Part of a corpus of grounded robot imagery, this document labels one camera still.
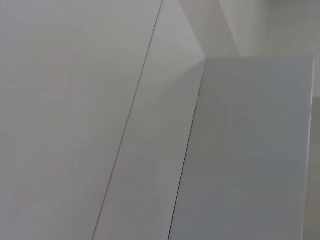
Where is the grey white board panel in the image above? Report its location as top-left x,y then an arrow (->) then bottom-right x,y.
167,56 -> 315,240

